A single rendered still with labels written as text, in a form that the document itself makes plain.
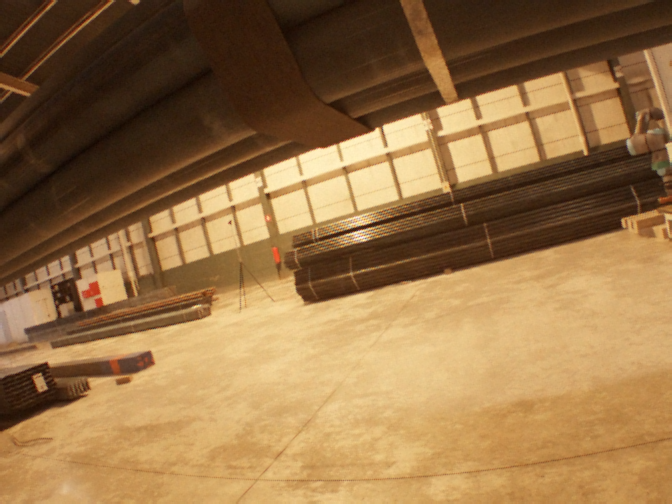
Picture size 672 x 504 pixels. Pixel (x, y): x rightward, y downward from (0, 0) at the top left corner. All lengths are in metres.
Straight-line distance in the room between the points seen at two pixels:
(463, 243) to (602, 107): 9.08
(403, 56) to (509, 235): 4.72
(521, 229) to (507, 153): 7.63
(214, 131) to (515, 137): 12.32
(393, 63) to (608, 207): 5.00
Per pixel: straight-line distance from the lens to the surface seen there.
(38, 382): 4.20
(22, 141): 1.22
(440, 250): 5.41
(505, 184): 5.97
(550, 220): 5.42
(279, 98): 0.76
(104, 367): 5.15
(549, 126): 13.12
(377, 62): 0.72
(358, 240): 5.78
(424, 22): 0.70
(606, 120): 13.55
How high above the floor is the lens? 0.76
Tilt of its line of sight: 2 degrees down
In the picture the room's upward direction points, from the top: 15 degrees counter-clockwise
